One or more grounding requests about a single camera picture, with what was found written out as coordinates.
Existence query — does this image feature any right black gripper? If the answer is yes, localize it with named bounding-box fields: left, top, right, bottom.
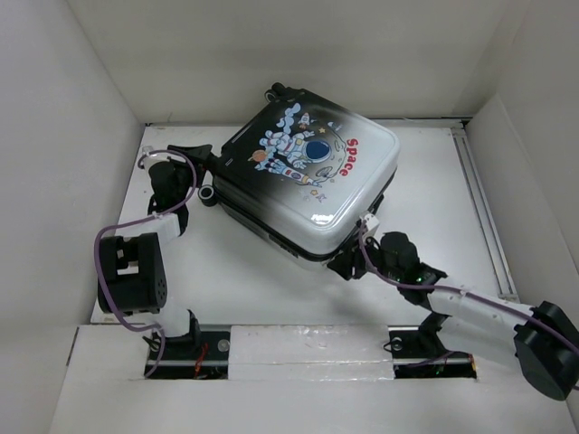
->
left=325, top=232, right=403, bottom=283

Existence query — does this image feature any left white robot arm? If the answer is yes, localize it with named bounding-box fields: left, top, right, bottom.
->
left=94, top=145, right=214, bottom=359

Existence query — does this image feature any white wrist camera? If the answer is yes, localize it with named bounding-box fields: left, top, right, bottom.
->
left=361, top=212, right=380, bottom=239
left=137, top=146, right=165, bottom=172

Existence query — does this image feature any black space-print suitcase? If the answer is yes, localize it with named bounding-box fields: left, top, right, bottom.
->
left=204, top=82, right=401, bottom=265

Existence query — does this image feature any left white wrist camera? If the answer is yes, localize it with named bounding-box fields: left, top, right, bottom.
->
left=137, top=146, right=165, bottom=172

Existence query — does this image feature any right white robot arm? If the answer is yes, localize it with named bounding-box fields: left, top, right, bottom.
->
left=327, top=231, right=578, bottom=401

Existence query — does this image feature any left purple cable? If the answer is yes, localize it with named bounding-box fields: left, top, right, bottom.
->
left=92, top=148, right=198, bottom=379

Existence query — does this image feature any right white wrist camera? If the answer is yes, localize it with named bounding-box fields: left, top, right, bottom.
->
left=361, top=212, right=380, bottom=239

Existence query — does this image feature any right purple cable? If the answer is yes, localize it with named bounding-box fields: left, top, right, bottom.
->
left=356, top=223, right=579, bottom=392

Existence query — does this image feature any purple cable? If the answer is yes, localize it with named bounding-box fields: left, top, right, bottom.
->
left=356, top=223, right=579, bottom=392
left=92, top=148, right=198, bottom=379

